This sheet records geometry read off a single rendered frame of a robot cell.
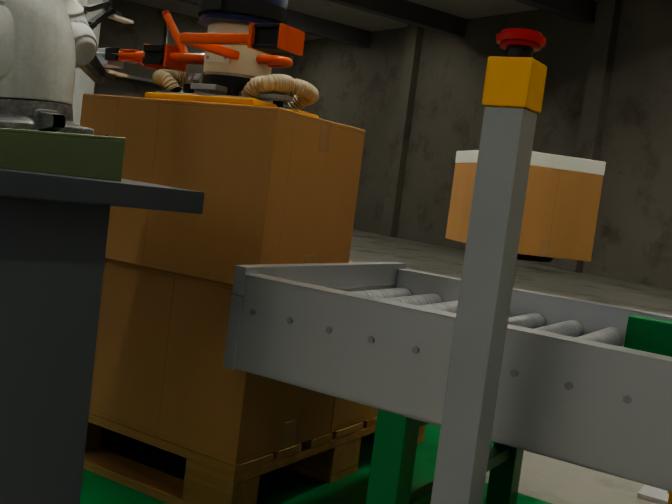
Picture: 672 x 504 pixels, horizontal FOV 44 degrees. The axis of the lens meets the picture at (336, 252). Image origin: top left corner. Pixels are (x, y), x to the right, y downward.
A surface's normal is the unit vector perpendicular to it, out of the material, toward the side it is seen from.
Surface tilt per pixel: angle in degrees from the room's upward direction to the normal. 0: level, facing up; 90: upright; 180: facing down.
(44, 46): 86
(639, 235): 90
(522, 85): 90
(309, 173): 90
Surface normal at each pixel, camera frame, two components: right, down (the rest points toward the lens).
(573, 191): 0.22, 0.11
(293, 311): -0.53, 0.00
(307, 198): 0.86, 0.14
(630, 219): -0.81, -0.06
